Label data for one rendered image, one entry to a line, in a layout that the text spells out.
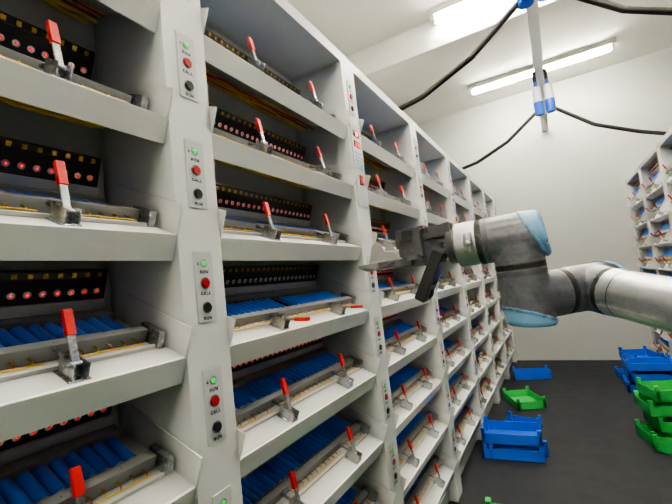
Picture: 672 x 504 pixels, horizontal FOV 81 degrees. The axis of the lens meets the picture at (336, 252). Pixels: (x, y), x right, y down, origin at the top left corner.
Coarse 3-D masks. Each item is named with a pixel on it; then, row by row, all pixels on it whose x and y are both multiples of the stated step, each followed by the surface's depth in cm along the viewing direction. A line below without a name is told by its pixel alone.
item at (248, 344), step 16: (240, 288) 99; (256, 288) 105; (272, 288) 111; (336, 288) 130; (352, 288) 127; (368, 304) 124; (320, 320) 101; (336, 320) 107; (352, 320) 116; (240, 336) 78; (256, 336) 80; (272, 336) 83; (288, 336) 88; (304, 336) 94; (320, 336) 101; (240, 352) 75; (256, 352) 79; (272, 352) 84
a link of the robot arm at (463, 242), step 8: (456, 224) 80; (464, 224) 79; (472, 224) 78; (456, 232) 78; (464, 232) 77; (472, 232) 76; (456, 240) 77; (464, 240) 77; (472, 240) 76; (456, 248) 77; (464, 248) 77; (472, 248) 76; (456, 256) 78; (464, 256) 77; (472, 256) 77; (464, 264) 79; (472, 264) 79
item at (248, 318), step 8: (304, 304) 103; (312, 304) 105; (320, 304) 108; (328, 304) 112; (344, 304) 119; (352, 304) 122; (256, 312) 87; (264, 312) 88; (272, 312) 90; (280, 312) 93; (288, 312) 96; (296, 312) 99; (304, 312) 102; (240, 320) 81; (248, 320) 83; (256, 320) 86; (264, 320) 87
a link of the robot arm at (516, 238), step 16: (480, 224) 76; (496, 224) 74; (512, 224) 73; (528, 224) 71; (480, 240) 75; (496, 240) 74; (512, 240) 72; (528, 240) 71; (544, 240) 70; (480, 256) 76; (496, 256) 75; (512, 256) 73; (528, 256) 72; (544, 256) 73
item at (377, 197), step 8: (368, 176) 136; (376, 176) 153; (368, 184) 136; (376, 184) 186; (384, 184) 193; (368, 192) 137; (376, 192) 153; (384, 192) 151; (368, 200) 139; (376, 200) 144; (384, 200) 150; (392, 200) 157; (400, 200) 176; (408, 200) 176; (416, 200) 189; (384, 208) 152; (392, 208) 159; (400, 208) 166; (408, 208) 174; (416, 208) 183; (416, 216) 186
